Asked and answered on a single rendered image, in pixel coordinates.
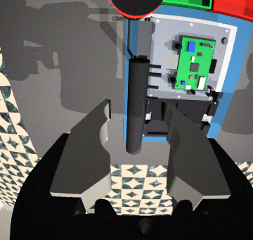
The green circuit board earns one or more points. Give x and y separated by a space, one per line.
194 63

